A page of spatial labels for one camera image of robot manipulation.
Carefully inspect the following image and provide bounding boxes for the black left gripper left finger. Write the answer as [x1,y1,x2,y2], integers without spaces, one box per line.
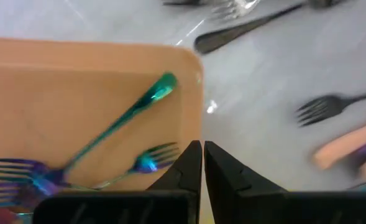
[32,139,203,224]

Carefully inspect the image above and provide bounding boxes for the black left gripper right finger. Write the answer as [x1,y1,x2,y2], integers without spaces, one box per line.
[203,141,366,224]

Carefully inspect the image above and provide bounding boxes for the orange mat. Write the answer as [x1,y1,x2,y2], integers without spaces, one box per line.
[0,36,204,218]

